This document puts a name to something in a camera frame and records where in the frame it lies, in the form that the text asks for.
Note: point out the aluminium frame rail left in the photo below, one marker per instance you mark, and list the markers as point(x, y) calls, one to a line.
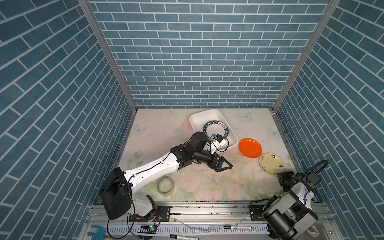
point(93, 22)

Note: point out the orange plate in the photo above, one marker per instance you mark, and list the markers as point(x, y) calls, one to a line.
point(250, 148)

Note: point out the small green rim plate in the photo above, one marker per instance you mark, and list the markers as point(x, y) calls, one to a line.
point(216, 128)

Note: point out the clear tape roll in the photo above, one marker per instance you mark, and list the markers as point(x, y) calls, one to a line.
point(166, 186)

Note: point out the yellow floral plate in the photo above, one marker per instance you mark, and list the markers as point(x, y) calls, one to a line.
point(271, 164)

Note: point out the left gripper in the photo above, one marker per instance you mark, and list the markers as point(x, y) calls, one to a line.
point(211, 165)

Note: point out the black marker pen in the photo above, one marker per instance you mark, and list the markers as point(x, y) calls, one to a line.
point(179, 237)

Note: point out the blue wrench tool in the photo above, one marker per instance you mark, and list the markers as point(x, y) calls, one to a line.
point(97, 233)

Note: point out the white plastic bin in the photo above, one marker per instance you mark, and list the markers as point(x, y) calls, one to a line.
point(198, 120)

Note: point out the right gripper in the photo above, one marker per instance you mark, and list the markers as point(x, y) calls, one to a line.
point(285, 175)

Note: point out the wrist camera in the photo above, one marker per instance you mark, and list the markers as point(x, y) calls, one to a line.
point(214, 143)
point(312, 175)

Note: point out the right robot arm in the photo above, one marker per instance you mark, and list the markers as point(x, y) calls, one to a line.
point(290, 215)

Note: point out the beige rubber band loop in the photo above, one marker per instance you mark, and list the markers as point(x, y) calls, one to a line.
point(313, 232)

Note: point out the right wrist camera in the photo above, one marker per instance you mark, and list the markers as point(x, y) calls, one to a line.
point(312, 175)

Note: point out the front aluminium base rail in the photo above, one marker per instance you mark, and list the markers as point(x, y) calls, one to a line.
point(203, 220)

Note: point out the aluminium frame rail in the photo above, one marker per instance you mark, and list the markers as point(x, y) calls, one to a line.
point(319, 28)
point(93, 22)

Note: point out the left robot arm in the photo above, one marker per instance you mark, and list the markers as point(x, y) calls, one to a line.
point(118, 190)

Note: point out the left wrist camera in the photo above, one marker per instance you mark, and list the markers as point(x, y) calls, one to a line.
point(214, 143)

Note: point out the aluminium frame rail right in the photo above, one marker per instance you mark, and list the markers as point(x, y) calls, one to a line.
point(319, 28)

